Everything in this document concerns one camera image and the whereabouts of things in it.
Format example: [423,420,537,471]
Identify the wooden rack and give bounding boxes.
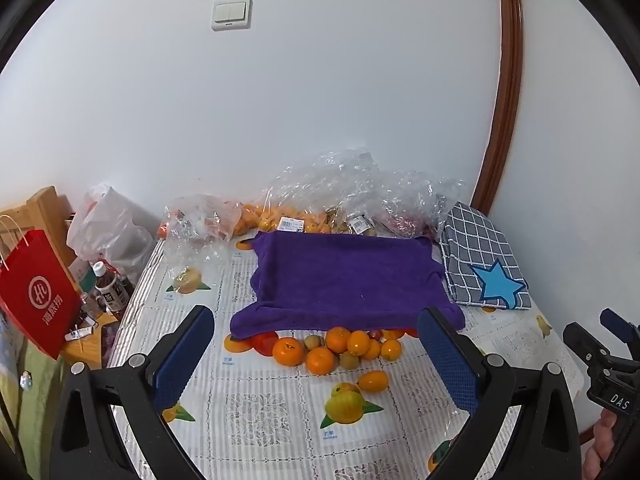
[0,186,78,281]

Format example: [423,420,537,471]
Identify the purple towel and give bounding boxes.
[230,230,466,340]

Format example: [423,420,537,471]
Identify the small clear bottle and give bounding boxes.
[80,291,101,322]

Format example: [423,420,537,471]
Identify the grey checked cloth blue star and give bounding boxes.
[439,202,532,311]

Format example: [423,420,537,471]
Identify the white light switch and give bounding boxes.
[210,0,253,32]

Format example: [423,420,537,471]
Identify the red tomato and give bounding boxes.
[251,331,280,357]

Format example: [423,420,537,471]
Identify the brown wooden door frame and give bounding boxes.
[472,0,524,213]

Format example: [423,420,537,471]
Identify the bagged orange pile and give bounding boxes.
[235,202,333,236]

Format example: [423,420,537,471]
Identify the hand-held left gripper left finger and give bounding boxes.
[49,304,216,480]

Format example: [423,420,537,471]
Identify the bagged dark red fruits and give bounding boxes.
[377,212,437,239]

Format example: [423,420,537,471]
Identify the printed lace tablecloth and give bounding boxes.
[107,230,586,480]

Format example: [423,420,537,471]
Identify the wooden side table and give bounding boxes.
[59,310,126,368]

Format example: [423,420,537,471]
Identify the person's right hand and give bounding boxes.
[582,407,621,480]

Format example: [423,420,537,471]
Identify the red paper bag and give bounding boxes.
[0,215,84,361]

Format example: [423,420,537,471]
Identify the white plastic bag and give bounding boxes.
[66,184,157,283]

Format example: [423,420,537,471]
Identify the clear plastic bag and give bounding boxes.
[260,149,388,236]
[377,169,468,241]
[162,194,243,273]

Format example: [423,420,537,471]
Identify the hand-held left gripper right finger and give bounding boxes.
[417,306,583,480]

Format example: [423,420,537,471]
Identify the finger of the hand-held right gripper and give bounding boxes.
[562,322,609,368]
[600,308,640,348]

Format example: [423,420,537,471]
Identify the dark tea bottle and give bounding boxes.
[93,260,131,317]

